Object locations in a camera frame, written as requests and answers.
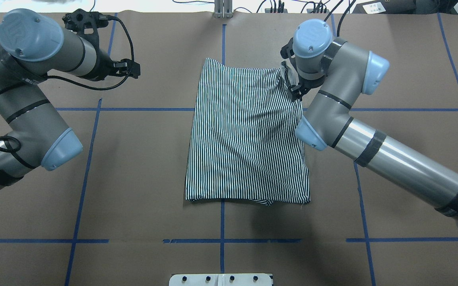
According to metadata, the white pedestal column base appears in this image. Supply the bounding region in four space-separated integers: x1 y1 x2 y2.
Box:
169 273 274 286

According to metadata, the striped polo shirt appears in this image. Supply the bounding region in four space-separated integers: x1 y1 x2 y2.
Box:
185 58 310 206

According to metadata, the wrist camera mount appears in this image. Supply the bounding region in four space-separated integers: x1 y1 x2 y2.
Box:
62 9 112 47
280 37 295 65

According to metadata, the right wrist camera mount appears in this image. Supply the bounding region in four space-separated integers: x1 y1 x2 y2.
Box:
280 37 295 65

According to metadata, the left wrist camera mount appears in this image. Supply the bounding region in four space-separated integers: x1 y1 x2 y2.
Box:
62 9 112 47

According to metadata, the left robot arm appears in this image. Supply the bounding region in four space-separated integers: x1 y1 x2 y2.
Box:
0 8 141 190

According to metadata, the aluminium frame post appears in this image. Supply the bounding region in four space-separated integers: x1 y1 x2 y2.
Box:
213 0 234 19

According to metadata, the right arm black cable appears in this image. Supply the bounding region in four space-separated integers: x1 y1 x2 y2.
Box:
324 0 357 36

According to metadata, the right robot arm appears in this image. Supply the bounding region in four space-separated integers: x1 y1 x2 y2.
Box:
281 19 458 227

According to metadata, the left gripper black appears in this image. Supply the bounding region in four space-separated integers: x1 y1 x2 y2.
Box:
92 50 141 81

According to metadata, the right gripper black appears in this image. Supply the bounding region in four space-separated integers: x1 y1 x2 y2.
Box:
289 74 325 98

